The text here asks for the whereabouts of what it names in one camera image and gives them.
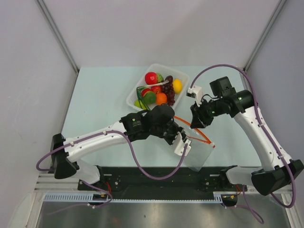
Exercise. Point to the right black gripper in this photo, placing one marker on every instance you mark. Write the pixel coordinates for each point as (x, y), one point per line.
(199, 120)

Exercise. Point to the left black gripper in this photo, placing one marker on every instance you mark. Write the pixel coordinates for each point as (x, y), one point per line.
(176, 128)

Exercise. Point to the clear zip bag orange zipper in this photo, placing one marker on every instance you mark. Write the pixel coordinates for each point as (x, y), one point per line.
(200, 147)

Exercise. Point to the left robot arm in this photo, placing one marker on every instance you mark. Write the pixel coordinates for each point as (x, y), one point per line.
(67, 153)

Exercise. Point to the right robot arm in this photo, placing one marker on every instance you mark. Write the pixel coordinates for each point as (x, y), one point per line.
(277, 167)

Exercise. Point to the orange fruit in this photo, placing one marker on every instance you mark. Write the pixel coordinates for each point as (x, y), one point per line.
(161, 98)

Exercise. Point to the yellow lemon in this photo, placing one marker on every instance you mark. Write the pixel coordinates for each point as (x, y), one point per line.
(177, 86)

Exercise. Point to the red green apple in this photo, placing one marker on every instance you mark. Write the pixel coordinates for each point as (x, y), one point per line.
(149, 97)

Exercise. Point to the dark purple grape bunch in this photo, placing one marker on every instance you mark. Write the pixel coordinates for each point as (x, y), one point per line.
(169, 91)

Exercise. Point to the yellow green pear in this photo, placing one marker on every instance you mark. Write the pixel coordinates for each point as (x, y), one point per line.
(140, 104)

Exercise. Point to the small red apple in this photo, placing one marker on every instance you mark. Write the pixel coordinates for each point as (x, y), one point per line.
(156, 89)

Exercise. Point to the dark plum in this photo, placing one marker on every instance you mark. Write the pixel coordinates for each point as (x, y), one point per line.
(169, 78)

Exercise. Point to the green custard apple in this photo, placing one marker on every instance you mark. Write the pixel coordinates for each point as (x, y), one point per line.
(160, 78)

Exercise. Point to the large red apple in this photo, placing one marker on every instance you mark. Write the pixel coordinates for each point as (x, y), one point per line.
(151, 78)

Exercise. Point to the white plastic basket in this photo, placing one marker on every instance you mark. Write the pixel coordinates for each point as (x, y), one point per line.
(164, 71)

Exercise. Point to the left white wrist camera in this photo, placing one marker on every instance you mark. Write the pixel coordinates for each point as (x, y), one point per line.
(181, 145)

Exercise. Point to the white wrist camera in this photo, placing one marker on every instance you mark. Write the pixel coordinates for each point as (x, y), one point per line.
(196, 93)
(181, 145)

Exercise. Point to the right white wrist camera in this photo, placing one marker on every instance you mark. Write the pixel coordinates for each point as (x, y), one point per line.
(196, 93)

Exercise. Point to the right aluminium rail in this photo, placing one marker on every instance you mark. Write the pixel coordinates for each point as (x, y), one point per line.
(244, 80)

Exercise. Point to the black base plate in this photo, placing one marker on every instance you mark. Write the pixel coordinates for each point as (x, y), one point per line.
(129, 183)

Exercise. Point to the right white cable duct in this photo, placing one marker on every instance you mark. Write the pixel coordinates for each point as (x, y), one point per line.
(228, 197)

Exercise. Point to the white cable duct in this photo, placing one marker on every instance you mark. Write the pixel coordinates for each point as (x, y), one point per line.
(76, 197)
(228, 197)

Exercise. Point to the left white cable duct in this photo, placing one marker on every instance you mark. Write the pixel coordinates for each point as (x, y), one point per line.
(76, 197)

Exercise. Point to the right aluminium frame post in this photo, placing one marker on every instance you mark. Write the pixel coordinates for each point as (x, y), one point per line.
(266, 31)

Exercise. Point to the aluminium frame post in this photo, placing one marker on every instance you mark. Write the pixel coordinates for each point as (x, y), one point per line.
(57, 34)
(266, 31)

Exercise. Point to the left aluminium frame post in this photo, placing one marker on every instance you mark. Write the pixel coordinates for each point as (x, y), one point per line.
(57, 34)

